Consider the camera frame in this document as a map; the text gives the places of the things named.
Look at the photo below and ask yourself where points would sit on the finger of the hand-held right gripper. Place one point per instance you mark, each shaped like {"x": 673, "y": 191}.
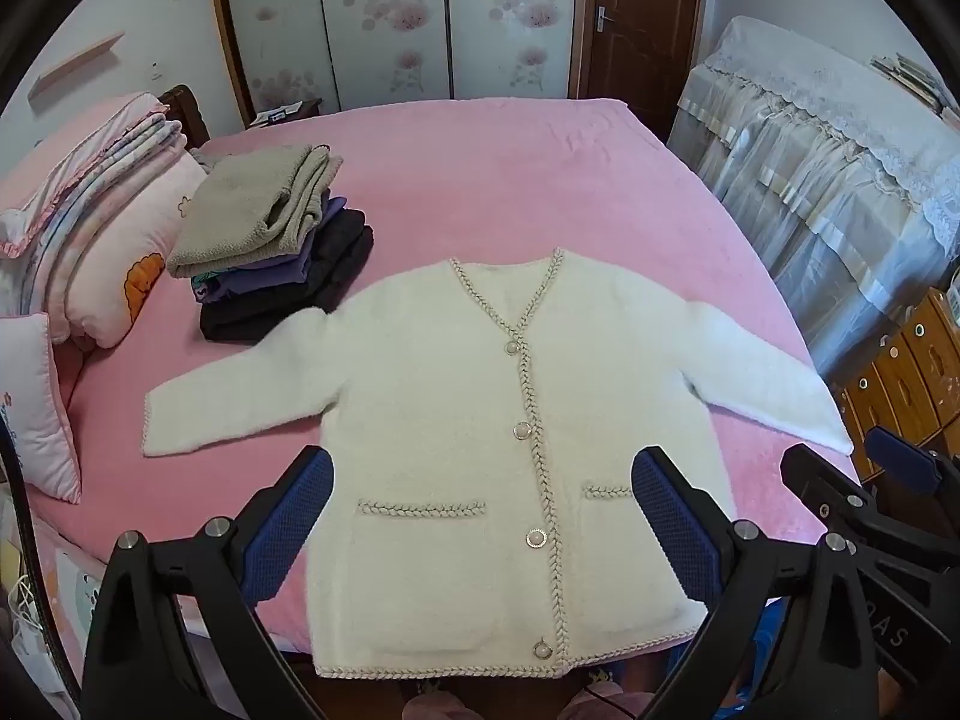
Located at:
{"x": 904, "y": 461}
{"x": 885, "y": 525}

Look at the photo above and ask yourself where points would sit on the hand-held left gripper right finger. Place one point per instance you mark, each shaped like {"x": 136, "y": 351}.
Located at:
{"x": 675, "y": 525}

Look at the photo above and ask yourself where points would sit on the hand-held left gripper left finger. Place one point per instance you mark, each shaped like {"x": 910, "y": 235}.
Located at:
{"x": 289, "y": 521}

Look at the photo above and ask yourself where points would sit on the white fuzzy cardigan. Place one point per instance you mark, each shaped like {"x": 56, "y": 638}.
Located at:
{"x": 450, "y": 405}

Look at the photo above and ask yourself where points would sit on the beige sweater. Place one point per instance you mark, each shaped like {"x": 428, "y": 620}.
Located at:
{"x": 240, "y": 210}

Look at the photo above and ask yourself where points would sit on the wooden drawer cabinet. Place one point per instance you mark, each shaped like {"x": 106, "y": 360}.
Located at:
{"x": 907, "y": 382}

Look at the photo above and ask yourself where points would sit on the folded teal garment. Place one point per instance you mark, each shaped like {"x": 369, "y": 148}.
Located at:
{"x": 202, "y": 287}

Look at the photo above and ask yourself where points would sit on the folded purple garment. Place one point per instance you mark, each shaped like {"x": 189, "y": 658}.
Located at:
{"x": 300, "y": 262}

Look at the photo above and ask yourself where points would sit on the folded black garment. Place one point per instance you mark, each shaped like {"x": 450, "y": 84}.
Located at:
{"x": 330, "y": 262}

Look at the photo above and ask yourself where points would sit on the small pink white pillow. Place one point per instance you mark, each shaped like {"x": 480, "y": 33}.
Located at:
{"x": 34, "y": 405}

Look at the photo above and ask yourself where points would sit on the pink cartoon print quilt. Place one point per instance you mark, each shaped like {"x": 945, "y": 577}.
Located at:
{"x": 112, "y": 247}

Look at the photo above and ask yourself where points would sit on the pink bed blanket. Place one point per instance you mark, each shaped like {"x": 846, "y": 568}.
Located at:
{"x": 525, "y": 180}

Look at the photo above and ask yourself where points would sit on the stack of books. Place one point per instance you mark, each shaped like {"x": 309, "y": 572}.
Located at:
{"x": 915, "y": 79}

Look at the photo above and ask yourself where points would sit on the small white blue box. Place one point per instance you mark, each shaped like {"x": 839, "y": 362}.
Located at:
{"x": 276, "y": 116}

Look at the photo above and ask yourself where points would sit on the folded pink striped quilt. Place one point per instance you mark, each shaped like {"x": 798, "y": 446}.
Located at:
{"x": 97, "y": 157}

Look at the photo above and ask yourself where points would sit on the dark wooden nightstand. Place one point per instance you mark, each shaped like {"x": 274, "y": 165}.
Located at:
{"x": 304, "y": 107}

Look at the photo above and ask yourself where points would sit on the dark wooden headboard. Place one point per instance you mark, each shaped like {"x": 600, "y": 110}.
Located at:
{"x": 187, "y": 116}

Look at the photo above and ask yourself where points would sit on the brown wooden door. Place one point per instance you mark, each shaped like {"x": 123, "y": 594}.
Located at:
{"x": 645, "y": 30}

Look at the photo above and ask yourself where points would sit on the floral sliding door wardrobe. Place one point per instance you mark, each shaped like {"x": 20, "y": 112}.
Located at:
{"x": 375, "y": 22}

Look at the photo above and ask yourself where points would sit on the pale wooden wall shelf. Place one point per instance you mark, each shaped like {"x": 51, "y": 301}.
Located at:
{"x": 75, "y": 67}

